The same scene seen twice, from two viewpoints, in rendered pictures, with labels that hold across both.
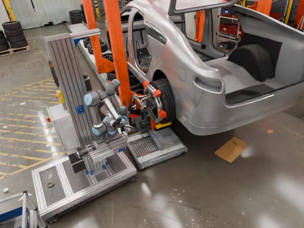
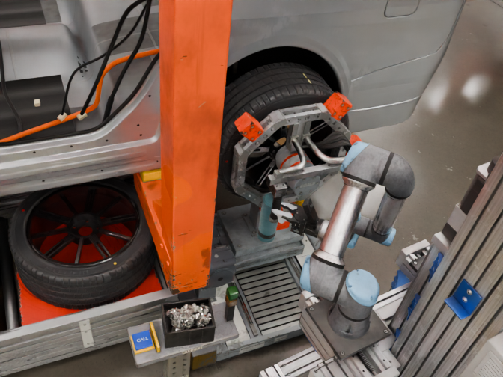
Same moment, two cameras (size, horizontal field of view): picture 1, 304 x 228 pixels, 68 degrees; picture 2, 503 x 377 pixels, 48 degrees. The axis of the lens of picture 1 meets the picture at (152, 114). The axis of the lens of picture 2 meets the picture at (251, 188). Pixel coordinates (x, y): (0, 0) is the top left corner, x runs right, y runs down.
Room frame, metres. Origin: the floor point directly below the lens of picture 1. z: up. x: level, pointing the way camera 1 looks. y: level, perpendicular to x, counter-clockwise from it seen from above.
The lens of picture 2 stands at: (3.23, 1.84, 2.52)
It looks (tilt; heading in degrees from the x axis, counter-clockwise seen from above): 45 degrees down; 264
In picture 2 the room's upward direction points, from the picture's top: 9 degrees clockwise
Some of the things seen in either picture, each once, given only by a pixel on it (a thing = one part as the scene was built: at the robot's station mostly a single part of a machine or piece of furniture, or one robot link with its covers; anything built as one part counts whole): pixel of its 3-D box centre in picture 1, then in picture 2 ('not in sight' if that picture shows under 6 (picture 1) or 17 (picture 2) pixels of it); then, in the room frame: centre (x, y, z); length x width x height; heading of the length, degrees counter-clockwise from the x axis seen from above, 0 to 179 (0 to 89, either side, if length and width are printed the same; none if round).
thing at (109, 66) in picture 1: (114, 62); not in sight; (5.22, 0.80, 0.69); 0.52 x 0.17 x 0.35; 111
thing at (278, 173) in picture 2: (141, 92); (287, 149); (2.92, 0.13, 1.03); 0.19 x 0.18 x 0.11; 111
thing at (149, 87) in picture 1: (152, 104); (290, 158); (2.87, -0.02, 0.85); 0.54 x 0.07 x 0.54; 21
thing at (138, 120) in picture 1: (148, 123); (206, 253); (3.22, 0.08, 0.26); 0.42 x 0.18 x 0.35; 111
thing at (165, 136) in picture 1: (164, 129); (262, 210); (2.93, -0.18, 0.32); 0.40 x 0.30 x 0.28; 21
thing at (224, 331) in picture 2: not in sight; (183, 333); (3.29, 0.64, 0.44); 0.43 x 0.17 x 0.03; 21
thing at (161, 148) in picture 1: (163, 136); (249, 235); (2.98, -0.16, 0.13); 0.50 x 0.36 x 0.10; 21
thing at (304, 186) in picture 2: (148, 105); (297, 169); (2.84, 0.04, 0.85); 0.21 x 0.14 x 0.14; 111
